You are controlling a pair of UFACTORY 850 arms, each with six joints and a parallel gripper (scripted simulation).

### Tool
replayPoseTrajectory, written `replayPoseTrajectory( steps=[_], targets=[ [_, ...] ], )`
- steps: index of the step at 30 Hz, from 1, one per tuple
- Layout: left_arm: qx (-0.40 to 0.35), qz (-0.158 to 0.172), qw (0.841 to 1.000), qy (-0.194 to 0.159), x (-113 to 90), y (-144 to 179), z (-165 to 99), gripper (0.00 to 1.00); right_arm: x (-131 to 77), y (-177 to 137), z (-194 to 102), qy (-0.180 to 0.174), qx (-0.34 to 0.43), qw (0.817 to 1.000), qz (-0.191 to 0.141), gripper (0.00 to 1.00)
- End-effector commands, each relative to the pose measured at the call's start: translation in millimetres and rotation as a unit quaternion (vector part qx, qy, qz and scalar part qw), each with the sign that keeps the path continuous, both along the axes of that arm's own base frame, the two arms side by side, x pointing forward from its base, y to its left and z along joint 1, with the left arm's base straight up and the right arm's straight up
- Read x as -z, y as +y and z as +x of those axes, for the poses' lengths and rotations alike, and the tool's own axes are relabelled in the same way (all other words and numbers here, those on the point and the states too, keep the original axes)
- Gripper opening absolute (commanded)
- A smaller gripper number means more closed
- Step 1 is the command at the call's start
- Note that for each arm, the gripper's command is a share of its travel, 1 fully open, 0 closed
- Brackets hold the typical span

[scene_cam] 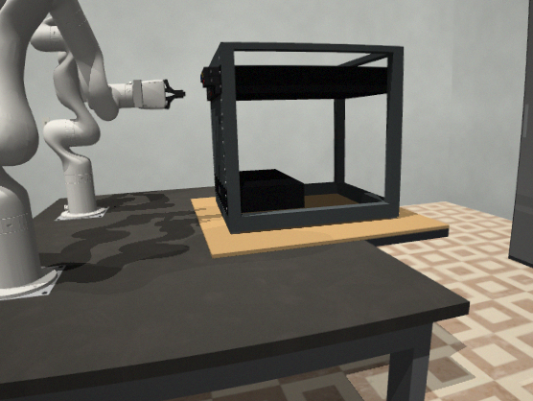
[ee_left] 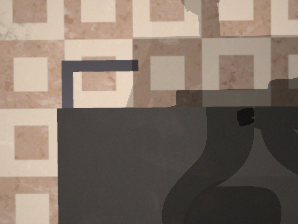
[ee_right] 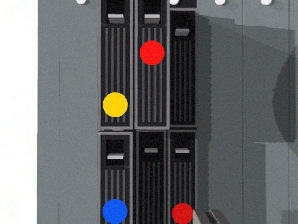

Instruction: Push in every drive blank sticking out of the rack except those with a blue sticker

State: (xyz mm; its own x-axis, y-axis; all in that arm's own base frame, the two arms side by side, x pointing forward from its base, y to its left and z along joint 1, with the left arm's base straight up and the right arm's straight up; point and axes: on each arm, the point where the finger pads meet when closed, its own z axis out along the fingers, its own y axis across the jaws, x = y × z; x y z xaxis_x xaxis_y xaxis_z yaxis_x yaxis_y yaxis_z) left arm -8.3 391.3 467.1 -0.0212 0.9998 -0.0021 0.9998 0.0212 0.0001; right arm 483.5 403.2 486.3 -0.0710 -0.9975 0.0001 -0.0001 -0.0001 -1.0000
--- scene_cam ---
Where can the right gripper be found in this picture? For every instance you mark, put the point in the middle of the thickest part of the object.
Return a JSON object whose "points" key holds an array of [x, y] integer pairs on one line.
{"points": [[154, 94]]}

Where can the black metal rack frame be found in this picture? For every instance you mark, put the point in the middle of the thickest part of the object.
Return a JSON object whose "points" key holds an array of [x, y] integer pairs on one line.
{"points": [[265, 190]]}

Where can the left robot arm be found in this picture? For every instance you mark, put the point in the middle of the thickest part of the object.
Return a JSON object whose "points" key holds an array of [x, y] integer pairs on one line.
{"points": [[60, 135]]}

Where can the tan flat board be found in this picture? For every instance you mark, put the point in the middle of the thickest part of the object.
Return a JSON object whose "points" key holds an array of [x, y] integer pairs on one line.
{"points": [[222, 243]]}

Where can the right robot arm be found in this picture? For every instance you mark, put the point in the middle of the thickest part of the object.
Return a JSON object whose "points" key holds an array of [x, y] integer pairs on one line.
{"points": [[20, 270]]}

